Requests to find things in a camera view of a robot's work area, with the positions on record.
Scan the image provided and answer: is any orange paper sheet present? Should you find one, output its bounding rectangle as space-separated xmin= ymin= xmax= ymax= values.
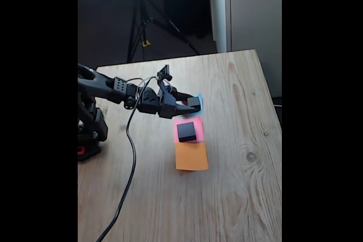
xmin=175 ymin=142 xmax=209 ymax=172

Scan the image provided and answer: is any medium black square block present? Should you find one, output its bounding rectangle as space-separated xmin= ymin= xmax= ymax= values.
xmin=176 ymin=121 xmax=198 ymax=143

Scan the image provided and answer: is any pink paper sheet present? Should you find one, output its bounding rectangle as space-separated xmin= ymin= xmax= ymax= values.
xmin=173 ymin=116 xmax=205 ymax=145

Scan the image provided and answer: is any white grey cabinet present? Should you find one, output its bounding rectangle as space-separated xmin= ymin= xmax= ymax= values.
xmin=208 ymin=0 xmax=282 ymax=98

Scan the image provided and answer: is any black tripod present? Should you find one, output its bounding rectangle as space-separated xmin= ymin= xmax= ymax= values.
xmin=126 ymin=0 xmax=201 ymax=63

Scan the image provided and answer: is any small dark grey cube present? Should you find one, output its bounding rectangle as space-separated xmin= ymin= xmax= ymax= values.
xmin=187 ymin=96 xmax=202 ymax=111

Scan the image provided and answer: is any blue paper sheet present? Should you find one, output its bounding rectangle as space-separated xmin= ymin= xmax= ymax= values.
xmin=180 ymin=92 xmax=204 ymax=118

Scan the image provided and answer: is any red black table clamp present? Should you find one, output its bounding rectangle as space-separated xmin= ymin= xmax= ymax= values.
xmin=77 ymin=143 xmax=102 ymax=162

